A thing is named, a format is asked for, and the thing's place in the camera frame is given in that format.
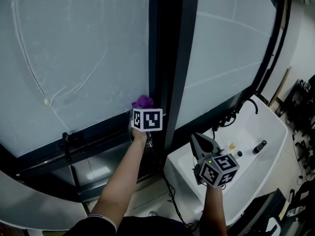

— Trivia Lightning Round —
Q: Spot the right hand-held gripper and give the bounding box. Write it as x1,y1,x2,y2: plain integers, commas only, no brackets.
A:
190,132,241,189

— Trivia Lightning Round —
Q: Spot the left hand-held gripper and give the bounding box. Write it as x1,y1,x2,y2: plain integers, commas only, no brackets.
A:
127,107,164,147

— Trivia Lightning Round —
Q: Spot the purple cloth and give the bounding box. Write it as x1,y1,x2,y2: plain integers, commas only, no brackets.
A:
131,95,155,110

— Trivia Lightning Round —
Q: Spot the person's left forearm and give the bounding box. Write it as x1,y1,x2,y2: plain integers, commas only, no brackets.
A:
90,129,150,233

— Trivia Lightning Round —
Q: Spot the person's right forearm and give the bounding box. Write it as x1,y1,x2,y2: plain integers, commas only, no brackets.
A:
201,182,227,236

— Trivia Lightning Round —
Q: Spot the black faucet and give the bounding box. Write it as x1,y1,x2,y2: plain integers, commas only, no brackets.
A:
212,98,259,133

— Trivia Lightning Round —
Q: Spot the white sink basin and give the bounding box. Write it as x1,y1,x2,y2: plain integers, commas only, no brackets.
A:
164,94,289,228

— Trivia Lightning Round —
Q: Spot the black window latch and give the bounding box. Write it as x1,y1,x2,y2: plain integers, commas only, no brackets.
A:
62,132,73,163

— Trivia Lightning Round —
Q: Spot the frosted window pane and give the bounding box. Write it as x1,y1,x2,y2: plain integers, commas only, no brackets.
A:
0,0,150,157
175,0,277,130

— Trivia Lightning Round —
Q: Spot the wooden plank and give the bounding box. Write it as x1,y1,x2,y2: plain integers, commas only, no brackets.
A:
268,67,292,108

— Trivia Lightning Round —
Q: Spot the person's black clothing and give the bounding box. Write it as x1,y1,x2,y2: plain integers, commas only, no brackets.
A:
63,214,205,236

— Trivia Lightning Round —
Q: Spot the black equipment rack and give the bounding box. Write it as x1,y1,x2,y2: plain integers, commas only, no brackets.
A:
286,74,315,133

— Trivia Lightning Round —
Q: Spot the black backpack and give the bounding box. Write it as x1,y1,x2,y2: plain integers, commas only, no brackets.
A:
293,180,315,225

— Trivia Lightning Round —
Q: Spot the black cable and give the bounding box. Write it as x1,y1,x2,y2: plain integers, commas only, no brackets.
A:
146,131,195,229

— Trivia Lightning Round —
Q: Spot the black window frame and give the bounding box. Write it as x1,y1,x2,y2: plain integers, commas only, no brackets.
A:
0,0,294,204

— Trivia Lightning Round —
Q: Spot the white pull cord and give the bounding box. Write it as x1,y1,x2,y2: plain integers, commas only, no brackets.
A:
11,0,51,107

